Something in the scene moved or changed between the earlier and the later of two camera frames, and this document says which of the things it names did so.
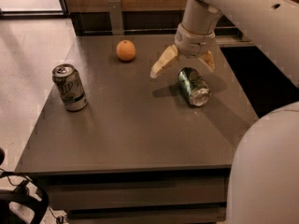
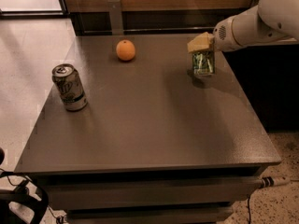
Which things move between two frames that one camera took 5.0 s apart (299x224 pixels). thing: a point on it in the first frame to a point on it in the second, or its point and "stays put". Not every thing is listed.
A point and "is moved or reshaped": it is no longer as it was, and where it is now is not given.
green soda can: x=193 y=86 is moved or reshaped
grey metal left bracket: x=116 y=17 stays put
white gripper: x=193 y=44 to x=221 y=37
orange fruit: x=126 y=50 stays put
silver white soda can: x=71 y=88 stays put
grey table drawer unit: x=168 y=196 stays put
